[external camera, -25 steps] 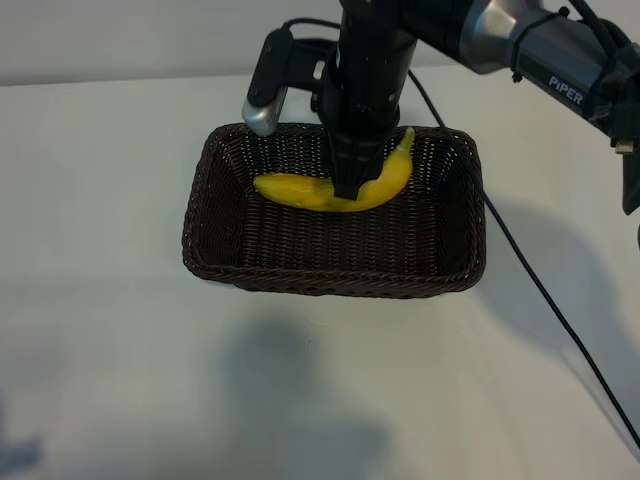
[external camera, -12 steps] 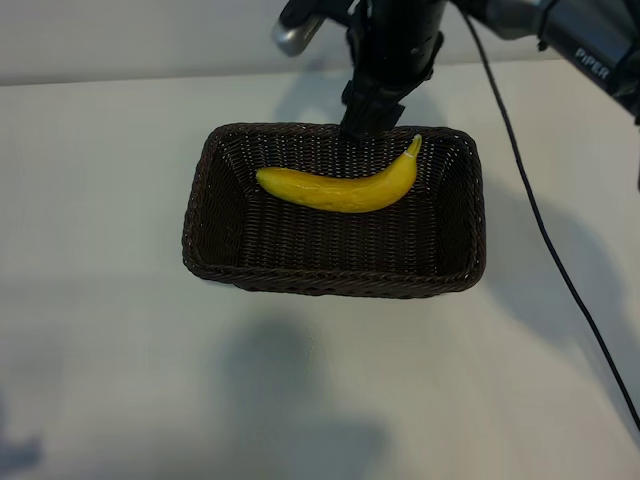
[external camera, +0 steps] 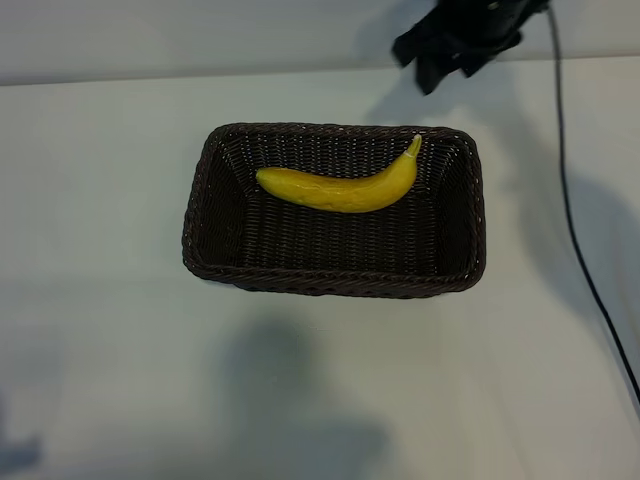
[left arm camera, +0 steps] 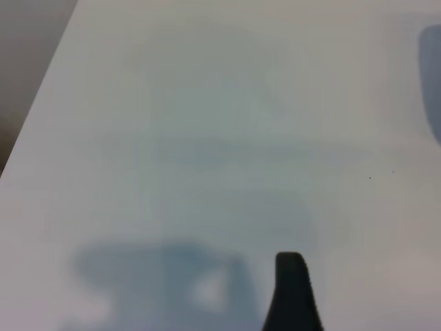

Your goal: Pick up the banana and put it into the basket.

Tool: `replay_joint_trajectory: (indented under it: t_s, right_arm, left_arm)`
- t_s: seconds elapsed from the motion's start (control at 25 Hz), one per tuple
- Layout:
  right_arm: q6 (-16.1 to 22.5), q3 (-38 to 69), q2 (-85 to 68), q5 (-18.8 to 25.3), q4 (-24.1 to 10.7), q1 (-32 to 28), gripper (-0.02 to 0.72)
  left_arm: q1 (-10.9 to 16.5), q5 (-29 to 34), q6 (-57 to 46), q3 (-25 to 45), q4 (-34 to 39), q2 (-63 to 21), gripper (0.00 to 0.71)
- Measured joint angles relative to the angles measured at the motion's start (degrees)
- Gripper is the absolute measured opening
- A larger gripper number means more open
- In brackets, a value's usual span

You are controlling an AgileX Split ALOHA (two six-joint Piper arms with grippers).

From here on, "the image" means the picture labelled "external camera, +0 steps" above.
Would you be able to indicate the dark brown woven basket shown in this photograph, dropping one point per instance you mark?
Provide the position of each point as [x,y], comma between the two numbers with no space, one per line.
[325,250]

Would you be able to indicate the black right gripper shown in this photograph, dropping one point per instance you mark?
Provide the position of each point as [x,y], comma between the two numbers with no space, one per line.
[485,25]

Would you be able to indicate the yellow banana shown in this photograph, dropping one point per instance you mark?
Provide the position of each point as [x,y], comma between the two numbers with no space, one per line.
[340,192]

